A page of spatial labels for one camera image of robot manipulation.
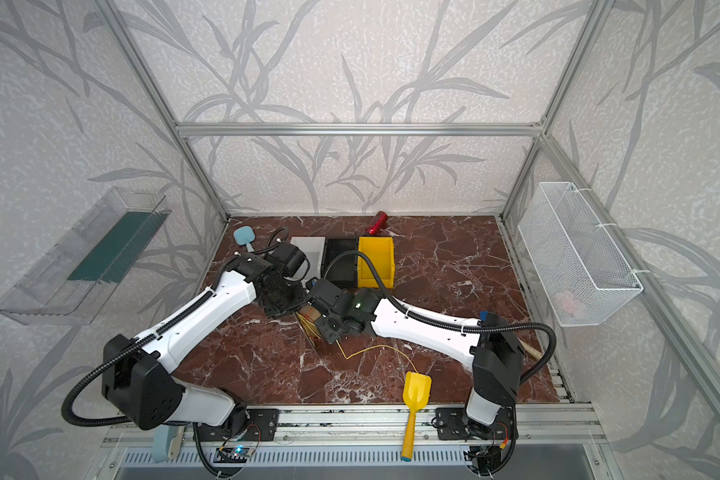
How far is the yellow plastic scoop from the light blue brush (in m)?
0.77

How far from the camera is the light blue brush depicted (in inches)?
44.9

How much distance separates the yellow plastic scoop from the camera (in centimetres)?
75

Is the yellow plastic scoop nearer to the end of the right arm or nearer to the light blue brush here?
the end of the right arm

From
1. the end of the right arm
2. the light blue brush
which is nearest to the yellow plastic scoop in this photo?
the end of the right arm
